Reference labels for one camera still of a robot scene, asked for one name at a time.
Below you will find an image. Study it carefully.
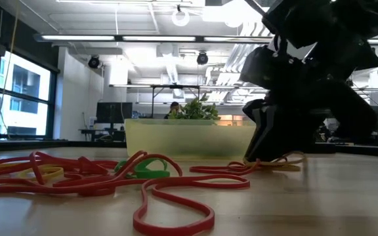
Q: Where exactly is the long red rubber band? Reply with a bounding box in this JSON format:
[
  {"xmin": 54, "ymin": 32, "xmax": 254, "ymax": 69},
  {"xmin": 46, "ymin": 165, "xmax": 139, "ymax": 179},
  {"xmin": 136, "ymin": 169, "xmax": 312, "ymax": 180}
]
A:
[{"xmin": 132, "ymin": 173, "xmax": 251, "ymax": 236}]

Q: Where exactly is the black aluminium table frame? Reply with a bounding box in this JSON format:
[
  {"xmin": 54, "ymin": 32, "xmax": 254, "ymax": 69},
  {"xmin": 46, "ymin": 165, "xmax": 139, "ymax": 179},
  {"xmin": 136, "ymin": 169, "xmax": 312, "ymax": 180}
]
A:
[{"xmin": 0, "ymin": 139, "xmax": 378, "ymax": 159}]

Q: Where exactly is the yellow rubber band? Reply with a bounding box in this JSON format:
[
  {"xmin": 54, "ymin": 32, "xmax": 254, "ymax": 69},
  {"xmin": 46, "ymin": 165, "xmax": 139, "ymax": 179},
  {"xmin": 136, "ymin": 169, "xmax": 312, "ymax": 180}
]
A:
[
  {"xmin": 18, "ymin": 165, "xmax": 64, "ymax": 183},
  {"xmin": 243, "ymin": 151, "xmax": 308, "ymax": 172}
]

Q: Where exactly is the black computer monitor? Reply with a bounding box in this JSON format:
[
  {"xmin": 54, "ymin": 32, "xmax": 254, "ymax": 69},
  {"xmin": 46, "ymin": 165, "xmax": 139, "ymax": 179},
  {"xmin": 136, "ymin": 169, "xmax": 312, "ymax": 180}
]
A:
[{"xmin": 96, "ymin": 102, "xmax": 133, "ymax": 132}]

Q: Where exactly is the yellow translucent plastic bin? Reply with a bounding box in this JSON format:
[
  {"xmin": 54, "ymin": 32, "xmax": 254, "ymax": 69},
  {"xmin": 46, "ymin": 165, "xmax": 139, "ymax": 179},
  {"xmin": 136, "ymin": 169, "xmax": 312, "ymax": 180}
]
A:
[{"xmin": 125, "ymin": 118, "xmax": 257, "ymax": 161}]

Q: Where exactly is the white ring ceiling lamp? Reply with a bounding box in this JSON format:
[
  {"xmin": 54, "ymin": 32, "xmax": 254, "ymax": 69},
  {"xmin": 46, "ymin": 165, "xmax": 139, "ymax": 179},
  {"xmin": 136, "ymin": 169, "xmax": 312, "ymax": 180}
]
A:
[{"xmin": 171, "ymin": 5, "xmax": 191, "ymax": 28}]

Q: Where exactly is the long ceiling light strip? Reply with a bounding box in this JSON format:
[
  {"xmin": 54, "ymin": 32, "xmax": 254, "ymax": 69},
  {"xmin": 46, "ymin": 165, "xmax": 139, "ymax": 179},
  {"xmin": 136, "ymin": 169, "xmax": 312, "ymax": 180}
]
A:
[
  {"xmin": 203, "ymin": 35, "xmax": 272, "ymax": 43},
  {"xmin": 41, "ymin": 34, "xmax": 116, "ymax": 41},
  {"xmin": 122, "ymin": 35, "xmax": 196, "ymax": 42}
]

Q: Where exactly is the small green artificial plant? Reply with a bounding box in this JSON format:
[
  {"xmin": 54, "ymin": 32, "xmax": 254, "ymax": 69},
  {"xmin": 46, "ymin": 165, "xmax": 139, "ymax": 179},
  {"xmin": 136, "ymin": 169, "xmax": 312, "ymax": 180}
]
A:
[{"xmin": 168, "ymin": 94, "xmax": 222, "ymax": 121}]

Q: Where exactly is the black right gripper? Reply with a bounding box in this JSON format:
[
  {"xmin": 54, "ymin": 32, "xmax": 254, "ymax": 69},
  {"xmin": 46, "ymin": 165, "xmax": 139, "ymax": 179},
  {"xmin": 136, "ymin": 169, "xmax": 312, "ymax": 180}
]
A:
[{"xmin": 240, "ymin": 39, "xmax": 378, "ymax": 162}]

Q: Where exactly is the black metal rig frame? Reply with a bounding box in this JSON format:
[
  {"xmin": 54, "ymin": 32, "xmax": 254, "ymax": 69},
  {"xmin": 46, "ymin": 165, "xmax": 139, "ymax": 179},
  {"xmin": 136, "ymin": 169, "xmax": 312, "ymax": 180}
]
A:
[{"xmin": 109, "ymin": 83, "xmax": 201, "ymax": 119}]

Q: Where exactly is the person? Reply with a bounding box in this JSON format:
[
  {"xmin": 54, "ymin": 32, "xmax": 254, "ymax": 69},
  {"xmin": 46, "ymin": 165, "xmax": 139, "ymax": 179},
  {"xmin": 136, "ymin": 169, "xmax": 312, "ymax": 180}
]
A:
[{"xmin": 163, "ymin": 100, "xmax": 182, "ymax": 120}]

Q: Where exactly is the black ceiling spotlight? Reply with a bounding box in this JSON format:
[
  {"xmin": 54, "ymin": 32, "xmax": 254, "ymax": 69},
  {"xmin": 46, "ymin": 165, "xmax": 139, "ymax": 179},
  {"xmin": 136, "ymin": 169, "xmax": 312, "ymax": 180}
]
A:
[
  {"xmin": 88, "ymin": 54, "xmax": 102, "ymax": 69},
  {"xmin": 196, "ymin": 50, "xmax": 209, "ymax": 66}
]

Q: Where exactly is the green rubber band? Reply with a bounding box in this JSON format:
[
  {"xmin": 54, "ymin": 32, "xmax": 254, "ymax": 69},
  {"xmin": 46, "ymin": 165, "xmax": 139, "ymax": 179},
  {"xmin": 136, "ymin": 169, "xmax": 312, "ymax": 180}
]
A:
[{"xmin": 115, "ymin": 158, "xmax": 171, "ymax": 180}]

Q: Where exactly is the black window frame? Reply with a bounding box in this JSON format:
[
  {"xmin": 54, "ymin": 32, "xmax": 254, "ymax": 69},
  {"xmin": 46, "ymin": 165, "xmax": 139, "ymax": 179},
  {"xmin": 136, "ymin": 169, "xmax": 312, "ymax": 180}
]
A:
[{"xmin": 0, "ymin": 42, "xmax": 60, "ymax": 141}]

